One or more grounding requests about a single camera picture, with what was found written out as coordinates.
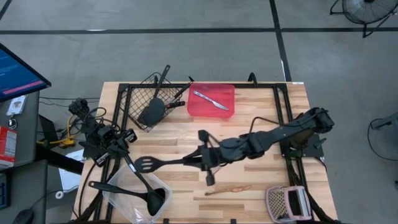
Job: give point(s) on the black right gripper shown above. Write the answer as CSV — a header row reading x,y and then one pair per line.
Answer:
x,y
210,157

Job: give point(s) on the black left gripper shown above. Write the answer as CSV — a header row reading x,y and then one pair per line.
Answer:
x,y
107,138

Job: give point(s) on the black slotted turner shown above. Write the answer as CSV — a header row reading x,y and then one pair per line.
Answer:
x,y
174,161

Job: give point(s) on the all-black solid turner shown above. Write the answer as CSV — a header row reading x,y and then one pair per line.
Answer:
x,y
154,112

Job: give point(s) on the silver butter knife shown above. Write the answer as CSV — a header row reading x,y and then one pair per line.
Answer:
x,y
211,100

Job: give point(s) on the black spatula steel neck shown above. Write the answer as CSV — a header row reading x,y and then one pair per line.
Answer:
x,y
183,89

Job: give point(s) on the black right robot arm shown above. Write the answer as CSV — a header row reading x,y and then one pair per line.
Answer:
x,y
280,133

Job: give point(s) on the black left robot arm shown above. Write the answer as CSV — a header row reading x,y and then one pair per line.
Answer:
x,y
93,127

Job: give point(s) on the wooden spatula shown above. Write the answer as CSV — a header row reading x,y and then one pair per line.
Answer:
x,y
230,189

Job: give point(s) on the white paper sheet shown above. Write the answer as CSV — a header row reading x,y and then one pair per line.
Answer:
x,y
70,180

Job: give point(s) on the clear plastic container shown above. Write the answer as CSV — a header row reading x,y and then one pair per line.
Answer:
x,y
130,209

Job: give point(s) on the red plastic container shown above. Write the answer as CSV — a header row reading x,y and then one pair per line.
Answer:
x,y
217,93

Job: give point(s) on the white tape roll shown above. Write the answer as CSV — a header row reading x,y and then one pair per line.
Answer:
x,y
59,195

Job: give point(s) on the pink utensil caddy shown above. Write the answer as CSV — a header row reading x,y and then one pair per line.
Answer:
x,y
276,203

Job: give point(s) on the grey desk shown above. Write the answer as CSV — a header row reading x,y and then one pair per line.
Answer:
x,y
28,186

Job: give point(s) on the white badge card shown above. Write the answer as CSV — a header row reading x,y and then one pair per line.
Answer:
x,y
17,105

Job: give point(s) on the red printed box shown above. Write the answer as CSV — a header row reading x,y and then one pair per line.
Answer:
x,y
7,146

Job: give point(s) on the black computer mouse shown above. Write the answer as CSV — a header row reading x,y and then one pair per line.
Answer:
x,y
22,217

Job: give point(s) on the blue screen computer monitor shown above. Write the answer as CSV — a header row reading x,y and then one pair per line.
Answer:
x,y
18,77

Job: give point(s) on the black keyboard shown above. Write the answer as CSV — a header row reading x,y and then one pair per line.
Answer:
x,y
2,196

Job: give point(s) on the black floor fan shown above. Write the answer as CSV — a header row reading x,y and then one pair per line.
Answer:
x,y
367,12

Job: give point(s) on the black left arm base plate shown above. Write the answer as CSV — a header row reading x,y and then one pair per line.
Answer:
x,y
88,152

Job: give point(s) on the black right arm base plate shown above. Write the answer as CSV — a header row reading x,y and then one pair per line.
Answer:
x,y
314,151

